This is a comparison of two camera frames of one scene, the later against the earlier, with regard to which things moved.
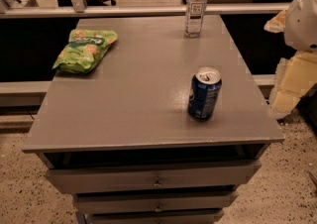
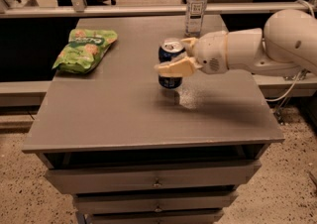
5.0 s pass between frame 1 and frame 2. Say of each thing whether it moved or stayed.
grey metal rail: stayed
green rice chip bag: stayed
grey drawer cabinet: stayed
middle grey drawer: stayed
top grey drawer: stayed
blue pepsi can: moved
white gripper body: moved
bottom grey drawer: stayed
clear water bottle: stayed
